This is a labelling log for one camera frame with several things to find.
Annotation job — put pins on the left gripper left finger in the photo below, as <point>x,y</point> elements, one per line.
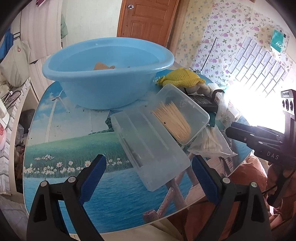
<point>46,221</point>

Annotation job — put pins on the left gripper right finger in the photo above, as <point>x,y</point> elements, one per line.
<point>251,221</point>

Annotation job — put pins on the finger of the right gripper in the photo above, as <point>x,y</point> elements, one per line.
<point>261,139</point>

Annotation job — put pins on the bag of cotton swabs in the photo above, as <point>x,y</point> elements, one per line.
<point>210,143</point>

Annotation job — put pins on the clear plastic box lid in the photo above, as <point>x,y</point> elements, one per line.
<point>152,151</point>

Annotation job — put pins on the black rectangular box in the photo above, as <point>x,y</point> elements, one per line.
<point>207,103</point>

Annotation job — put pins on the clear box of toothpicks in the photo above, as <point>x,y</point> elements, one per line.
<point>179,114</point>

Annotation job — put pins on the yellow mesh hat plush doll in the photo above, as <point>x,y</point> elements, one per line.
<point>185,80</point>

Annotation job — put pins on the teal white paper bag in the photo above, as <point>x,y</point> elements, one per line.
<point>279,41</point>

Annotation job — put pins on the brown wooden door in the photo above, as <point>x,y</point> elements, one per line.
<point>149,20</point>

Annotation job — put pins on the beige tote bag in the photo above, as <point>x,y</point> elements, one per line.
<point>15,66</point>

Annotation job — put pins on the light blue plastic basin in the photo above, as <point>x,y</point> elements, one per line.
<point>136,64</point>

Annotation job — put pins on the orange item in basin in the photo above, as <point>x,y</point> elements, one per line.
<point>102,66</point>

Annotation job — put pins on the blue hanging bag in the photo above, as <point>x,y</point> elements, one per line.
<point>7,43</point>

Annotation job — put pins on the white wooden wardrobe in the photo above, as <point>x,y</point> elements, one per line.
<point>41,28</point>

